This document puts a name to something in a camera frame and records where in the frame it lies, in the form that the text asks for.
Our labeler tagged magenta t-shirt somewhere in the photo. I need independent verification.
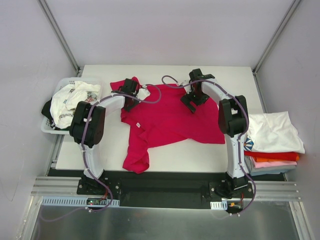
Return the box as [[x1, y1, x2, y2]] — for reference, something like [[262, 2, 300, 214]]
[[120, 84, 225, 174]]

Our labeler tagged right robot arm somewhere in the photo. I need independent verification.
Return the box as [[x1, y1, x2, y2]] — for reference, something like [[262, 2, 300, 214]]
[[181, 68, 249, 198]]

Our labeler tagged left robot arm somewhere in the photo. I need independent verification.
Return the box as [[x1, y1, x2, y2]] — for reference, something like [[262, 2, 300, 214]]
[[69, 77, 141, 195]]

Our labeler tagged white floral print t-shirt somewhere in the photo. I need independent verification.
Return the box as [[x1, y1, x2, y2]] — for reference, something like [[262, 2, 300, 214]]
[[50, 80, 102, 130]]

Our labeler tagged white folded t-shirt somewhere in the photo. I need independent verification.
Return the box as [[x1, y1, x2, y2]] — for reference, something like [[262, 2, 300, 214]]
[[244, 111, 305, 154]]

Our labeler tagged grey folded t-shirt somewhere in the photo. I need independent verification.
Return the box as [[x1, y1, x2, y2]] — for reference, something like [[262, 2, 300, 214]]
[[244, 156, 297, 176]]

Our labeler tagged black garment in basket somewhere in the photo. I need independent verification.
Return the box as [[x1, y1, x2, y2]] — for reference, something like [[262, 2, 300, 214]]
[[41, 99, 52, 119]]

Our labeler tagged pink folded t-shirt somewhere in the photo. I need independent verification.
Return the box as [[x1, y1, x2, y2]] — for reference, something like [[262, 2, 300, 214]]
[[253, 161, 297, 169]]

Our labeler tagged white plastic laundry basket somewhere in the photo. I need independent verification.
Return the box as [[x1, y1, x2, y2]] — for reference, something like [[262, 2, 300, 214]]
[[40, 77, 104, 136]]

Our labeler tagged red folded t-shirt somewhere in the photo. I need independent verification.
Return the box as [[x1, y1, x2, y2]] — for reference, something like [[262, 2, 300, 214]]
[[244, 151, 300, 162]]

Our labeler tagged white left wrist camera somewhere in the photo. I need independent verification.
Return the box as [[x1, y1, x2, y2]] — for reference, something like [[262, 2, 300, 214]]
[[136, 85, 151, 101]]

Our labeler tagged aluminium frame post right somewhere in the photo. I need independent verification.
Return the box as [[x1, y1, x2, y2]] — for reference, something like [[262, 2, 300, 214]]
[[252, 0, 303, 76]]

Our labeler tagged aluminium frame post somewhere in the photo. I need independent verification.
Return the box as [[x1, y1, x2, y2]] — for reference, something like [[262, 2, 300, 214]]
[[252, 0, 303, 76], [37, 0, 82, 77]]

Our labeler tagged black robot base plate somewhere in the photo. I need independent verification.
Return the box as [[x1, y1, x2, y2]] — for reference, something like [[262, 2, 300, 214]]
[[76, 171, 254, 209]]

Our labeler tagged white slotted cable duct right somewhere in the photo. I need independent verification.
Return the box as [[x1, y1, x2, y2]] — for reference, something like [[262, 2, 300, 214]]
[[210, 200, 228, 211]]

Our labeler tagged white slotted cable duct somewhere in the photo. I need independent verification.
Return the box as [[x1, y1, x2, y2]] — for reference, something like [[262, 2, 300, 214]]
[[42, 196, 120, 208], [210, 200, 228, 211]]

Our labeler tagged aluminium frame post left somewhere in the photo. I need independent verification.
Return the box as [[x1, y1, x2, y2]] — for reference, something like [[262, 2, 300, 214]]
[[37, 0, 82, 77]]

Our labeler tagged aluminium front rail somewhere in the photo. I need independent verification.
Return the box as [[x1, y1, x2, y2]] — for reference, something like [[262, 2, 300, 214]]
[[31, 176, 302, 202]]

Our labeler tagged white slotted cable duct left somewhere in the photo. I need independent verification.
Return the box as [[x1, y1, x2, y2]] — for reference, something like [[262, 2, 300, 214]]
[[42, 196, 120, 208]]

